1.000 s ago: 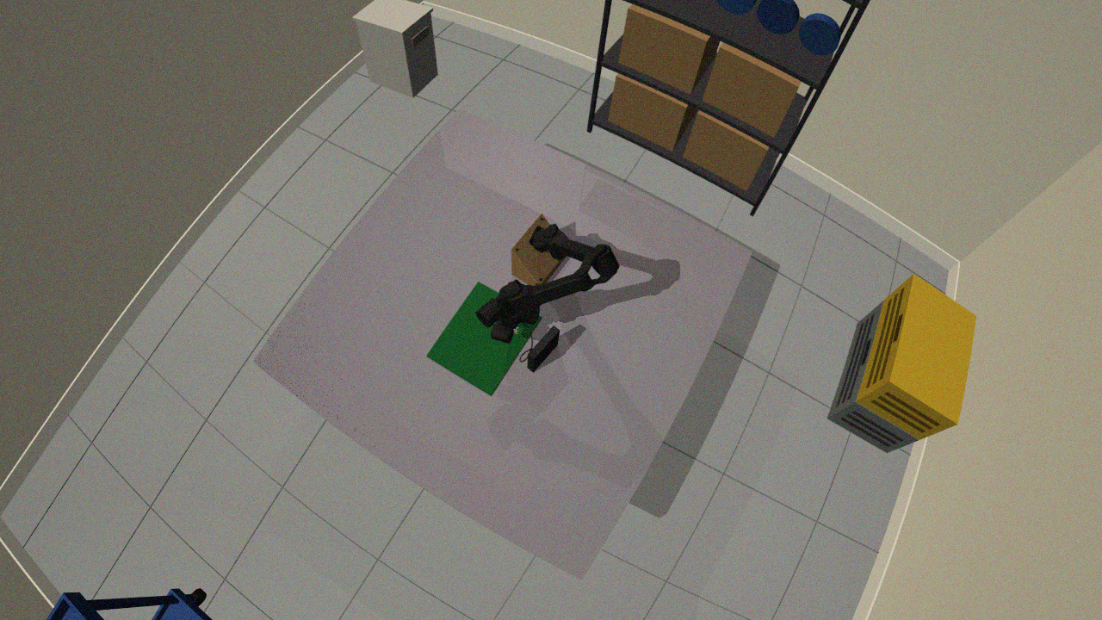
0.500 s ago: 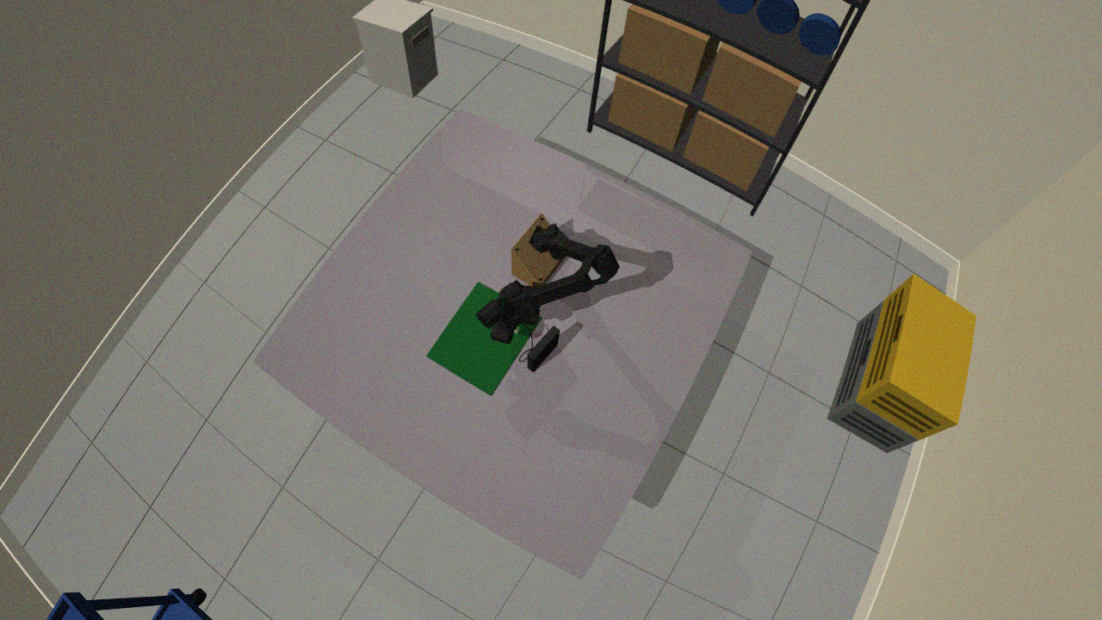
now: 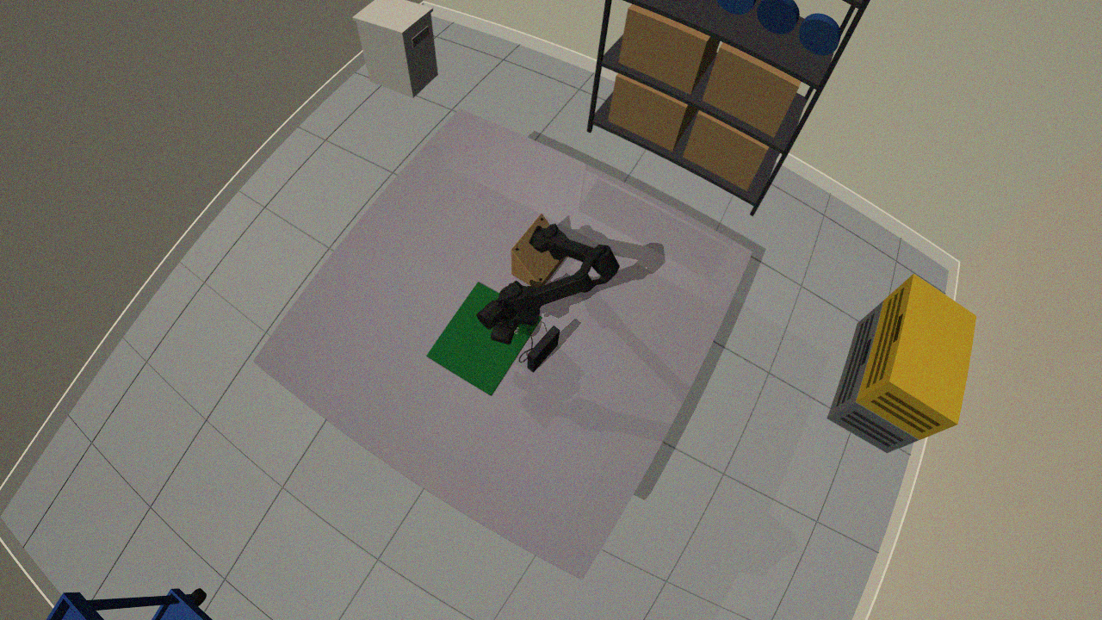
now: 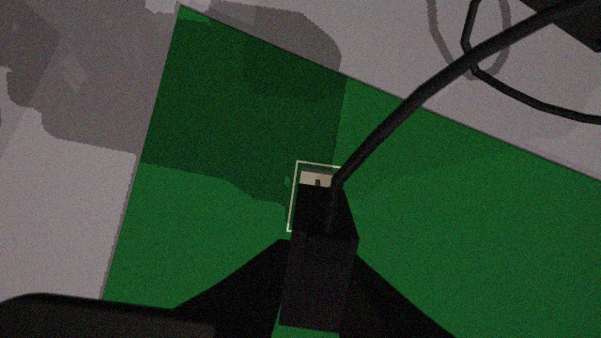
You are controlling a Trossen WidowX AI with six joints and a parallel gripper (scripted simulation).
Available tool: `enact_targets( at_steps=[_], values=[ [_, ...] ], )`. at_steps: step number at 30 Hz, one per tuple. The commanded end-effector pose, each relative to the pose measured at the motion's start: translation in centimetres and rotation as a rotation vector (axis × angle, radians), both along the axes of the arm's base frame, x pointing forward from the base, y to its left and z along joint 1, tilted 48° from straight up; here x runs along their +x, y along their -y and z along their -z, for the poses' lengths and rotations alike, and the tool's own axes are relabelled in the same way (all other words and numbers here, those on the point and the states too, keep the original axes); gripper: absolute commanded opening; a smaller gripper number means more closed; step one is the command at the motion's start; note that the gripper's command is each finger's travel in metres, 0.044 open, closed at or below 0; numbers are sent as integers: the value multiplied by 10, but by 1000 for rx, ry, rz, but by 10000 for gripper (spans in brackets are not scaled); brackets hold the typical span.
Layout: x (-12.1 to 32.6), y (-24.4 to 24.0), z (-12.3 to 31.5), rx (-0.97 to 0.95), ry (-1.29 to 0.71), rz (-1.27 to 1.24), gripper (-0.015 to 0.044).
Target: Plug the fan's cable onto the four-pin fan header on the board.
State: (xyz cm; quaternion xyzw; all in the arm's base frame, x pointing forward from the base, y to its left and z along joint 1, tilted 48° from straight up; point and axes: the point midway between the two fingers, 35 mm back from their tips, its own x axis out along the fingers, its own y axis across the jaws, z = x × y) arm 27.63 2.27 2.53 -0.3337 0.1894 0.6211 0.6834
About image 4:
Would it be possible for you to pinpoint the black cable with plug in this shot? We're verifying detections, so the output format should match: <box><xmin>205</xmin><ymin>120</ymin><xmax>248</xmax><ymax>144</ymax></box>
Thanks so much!
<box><xmin>278</xmin><ymin>0</ymin><xmax>601</xmax><ymax>333</ymax></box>

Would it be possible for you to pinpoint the black computer fan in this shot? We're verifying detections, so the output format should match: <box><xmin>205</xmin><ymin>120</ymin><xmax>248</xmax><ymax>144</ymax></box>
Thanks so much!
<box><xmin>518</xmin><ymin>0</ymin><xmax>601</xmax><ymax>53</ymax></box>

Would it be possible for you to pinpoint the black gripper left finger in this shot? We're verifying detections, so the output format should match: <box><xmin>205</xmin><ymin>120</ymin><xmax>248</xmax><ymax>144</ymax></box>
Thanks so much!
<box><xmin>0</xmin><ymin>238</ymin><xmax>290</xmax><ymax>338</ymax></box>

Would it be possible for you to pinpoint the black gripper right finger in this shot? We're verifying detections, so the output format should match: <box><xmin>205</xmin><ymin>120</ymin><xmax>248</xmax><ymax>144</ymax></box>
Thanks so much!
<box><xmin>338</xmin><ymin>255</ymin><xmax>456</xmax><ymax>338</ymax></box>

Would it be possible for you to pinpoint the green circuit board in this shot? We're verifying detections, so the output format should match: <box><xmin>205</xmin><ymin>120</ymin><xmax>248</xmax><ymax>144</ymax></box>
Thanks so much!
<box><xmin>102</xmin><ymin>5</ymin><xmax>601</xmax><ymax>338</ymax></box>

